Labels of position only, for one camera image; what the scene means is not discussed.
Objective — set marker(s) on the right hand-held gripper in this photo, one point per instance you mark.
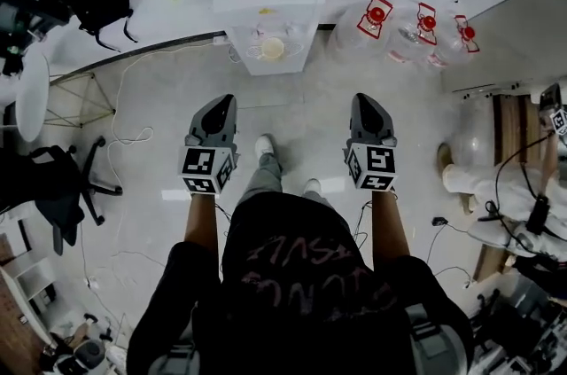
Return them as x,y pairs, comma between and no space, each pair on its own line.
370,142

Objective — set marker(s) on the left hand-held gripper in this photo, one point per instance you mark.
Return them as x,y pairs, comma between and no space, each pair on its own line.
208,142

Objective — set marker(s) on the white water dispenser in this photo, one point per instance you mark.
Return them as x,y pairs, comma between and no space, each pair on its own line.
270,5

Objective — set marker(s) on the person's right forearm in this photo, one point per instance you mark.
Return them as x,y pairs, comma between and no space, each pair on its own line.
390,227

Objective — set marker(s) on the person's left forearm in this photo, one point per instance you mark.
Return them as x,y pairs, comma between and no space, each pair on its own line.
201,222

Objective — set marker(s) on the person's white left shoe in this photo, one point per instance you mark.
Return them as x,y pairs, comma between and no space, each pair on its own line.
264,147

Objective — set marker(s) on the person's white shoe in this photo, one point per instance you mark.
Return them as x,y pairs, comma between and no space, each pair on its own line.
312,187
264,147

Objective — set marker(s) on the person's grey trousers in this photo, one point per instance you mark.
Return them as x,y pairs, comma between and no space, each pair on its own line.
266,178

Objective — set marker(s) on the person's white right shoe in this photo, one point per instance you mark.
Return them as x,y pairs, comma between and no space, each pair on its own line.
312,187

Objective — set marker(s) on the clear jug with red cap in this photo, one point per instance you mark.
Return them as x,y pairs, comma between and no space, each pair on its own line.
361,41
412,43
456,47

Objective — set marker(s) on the black power adapter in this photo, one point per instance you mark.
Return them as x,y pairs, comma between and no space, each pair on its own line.
440,221

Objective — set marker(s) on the pale yellow cup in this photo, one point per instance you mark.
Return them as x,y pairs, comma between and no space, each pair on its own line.
272,49

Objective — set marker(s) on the brown wooden panel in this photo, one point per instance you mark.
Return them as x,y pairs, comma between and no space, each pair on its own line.
514,129

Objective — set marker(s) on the black office chair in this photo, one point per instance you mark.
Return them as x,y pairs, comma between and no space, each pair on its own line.
48,191

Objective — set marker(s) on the person's black t-shirt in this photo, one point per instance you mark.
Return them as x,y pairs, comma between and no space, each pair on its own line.
301,298

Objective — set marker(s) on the round white table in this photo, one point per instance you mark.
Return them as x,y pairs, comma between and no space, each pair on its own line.
32,98

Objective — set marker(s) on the white shelf unit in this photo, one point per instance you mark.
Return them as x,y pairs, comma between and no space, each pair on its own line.
26,275

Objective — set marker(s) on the thin metal frame stand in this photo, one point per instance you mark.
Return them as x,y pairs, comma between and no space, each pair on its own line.
80,103

